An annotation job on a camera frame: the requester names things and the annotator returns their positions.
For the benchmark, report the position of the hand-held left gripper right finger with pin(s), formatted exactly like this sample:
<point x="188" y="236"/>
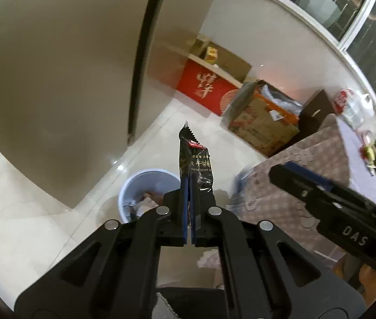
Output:
<point x="194" y="216"/>

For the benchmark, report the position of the black snack packet red label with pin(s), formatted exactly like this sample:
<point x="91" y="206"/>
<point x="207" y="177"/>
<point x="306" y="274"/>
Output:
<point x="196" y="166"/>

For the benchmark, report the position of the red gift box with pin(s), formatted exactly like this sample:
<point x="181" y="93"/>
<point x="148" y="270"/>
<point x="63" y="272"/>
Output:
<point x="204" y="83"/>

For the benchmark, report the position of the grey refrigerator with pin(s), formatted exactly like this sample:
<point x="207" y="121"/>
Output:
<point x="58" y="73"/>

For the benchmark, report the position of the brown cardboard box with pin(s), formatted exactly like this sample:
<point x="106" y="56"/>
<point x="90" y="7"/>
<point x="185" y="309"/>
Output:
<point x="231" y="63"/>

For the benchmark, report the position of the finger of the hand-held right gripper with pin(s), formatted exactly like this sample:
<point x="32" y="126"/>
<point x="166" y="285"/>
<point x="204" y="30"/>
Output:
<point x="307" y="189"/>
<point x="307" y="172"/>

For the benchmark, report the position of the checked purple tablecloth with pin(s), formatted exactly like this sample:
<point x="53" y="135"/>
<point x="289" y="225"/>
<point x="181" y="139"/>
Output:
<point x="307" y="149"/>

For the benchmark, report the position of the person's right forearm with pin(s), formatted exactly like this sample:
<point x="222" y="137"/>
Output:
<point x="372" y="282"/>

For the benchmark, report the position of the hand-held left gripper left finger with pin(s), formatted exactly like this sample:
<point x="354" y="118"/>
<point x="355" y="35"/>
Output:
<point x="184" y="212"/>

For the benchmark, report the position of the white plastic bag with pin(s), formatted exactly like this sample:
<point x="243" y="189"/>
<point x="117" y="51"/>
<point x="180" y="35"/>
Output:
<point x="354" y="109"/>

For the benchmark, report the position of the white plastic bin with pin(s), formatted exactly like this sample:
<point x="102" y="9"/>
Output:
<point x="131" y="189"/>

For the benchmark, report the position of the red yellow wrapper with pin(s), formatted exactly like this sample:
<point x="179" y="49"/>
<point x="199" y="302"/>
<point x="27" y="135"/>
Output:
<point x="369" y="153"/>

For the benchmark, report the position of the dark wooden cabinet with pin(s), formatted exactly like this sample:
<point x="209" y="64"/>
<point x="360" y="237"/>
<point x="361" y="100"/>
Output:
<point x="317" y="109"/>

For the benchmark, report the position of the small yellow box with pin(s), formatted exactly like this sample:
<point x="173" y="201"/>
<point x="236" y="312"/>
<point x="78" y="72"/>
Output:
<point x="211" y="55"/>

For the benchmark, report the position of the cardboard box orange print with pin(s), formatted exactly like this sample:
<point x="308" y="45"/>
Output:
<point x="257" y="129"/>

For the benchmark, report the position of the open cardboard box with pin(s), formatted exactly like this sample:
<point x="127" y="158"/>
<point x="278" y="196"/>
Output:
<point x="178" y="265"/>

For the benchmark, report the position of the crumpled white tissue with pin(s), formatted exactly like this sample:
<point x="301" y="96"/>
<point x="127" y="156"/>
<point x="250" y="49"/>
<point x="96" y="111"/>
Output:
<point x="209" y="259"/>

